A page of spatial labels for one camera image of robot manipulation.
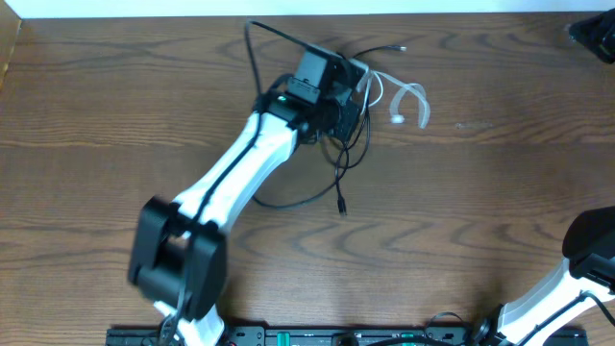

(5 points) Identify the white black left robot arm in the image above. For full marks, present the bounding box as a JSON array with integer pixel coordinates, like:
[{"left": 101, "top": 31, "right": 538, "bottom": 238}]
[{"left": 128, "top": 89, "right": 366, "bottom": 345}]

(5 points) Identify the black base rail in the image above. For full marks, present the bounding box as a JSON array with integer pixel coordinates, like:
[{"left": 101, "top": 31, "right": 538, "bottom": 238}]
[{"left": 105, "top": 325, "right": 590, "bottom": 346}]

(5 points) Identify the black USB cable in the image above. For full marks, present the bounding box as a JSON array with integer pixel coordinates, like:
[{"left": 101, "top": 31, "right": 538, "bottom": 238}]
[{"left": 252, "top": 44, "right": 408, "bottom": 217}]

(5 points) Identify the white cable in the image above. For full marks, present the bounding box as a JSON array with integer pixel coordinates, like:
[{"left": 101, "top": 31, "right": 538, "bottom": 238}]
[{"left": 355, "top": 66, "right": 431, "bottom": 130}]

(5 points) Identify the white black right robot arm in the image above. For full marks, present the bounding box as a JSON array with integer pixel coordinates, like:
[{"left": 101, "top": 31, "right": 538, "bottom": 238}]
[{"left": 465, "top": 207, "right": 614, "bottom": 346}]

